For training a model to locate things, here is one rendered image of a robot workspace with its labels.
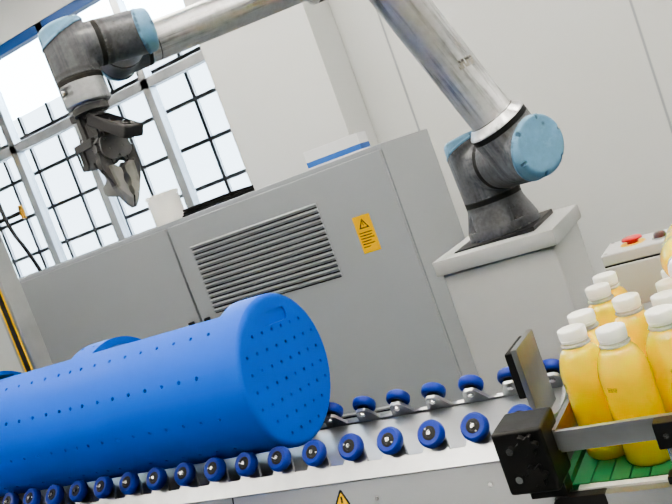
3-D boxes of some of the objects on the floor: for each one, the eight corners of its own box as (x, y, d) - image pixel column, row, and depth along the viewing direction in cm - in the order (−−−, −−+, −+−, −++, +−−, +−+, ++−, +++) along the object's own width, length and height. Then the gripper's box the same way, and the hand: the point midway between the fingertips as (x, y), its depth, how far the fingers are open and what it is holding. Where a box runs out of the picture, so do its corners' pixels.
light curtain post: (185, 727, 245) (-32, 192, 230) (199, 727, 242) (-19, 186, 227) (172, 742, 240) (-50, 196, 225) (187, 743, 237) (-37, 190, 222)
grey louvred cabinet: (174, 497, 462) (80, 258, 450) (537, 443, 356) (427, 128, 343) (109, 551, 415) (2, 285, 403) (504, 507, 309) (375, 144, 297)
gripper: (94, 111, 166) (133, 209, 168) (57, 118, 159) (97, 221, 161) (118, 97, 160) (158, 198, 162) (80, 103, 154) (122, 209, 155)
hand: (134, 199), depth 159 cm, fingers closed
